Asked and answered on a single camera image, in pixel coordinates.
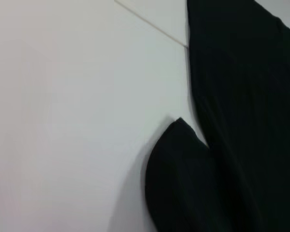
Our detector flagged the black T-shirt with FREE print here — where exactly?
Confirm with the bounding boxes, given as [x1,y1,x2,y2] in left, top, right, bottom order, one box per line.
[144,0,290,232]

